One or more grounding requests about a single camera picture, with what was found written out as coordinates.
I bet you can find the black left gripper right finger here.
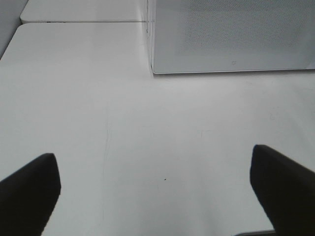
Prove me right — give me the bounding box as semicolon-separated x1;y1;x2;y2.
250;145;315;236

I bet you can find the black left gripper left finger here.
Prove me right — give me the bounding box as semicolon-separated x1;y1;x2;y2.
0;153;61;236

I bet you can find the white microwave door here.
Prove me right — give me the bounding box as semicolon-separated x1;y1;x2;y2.
148;0;315;74

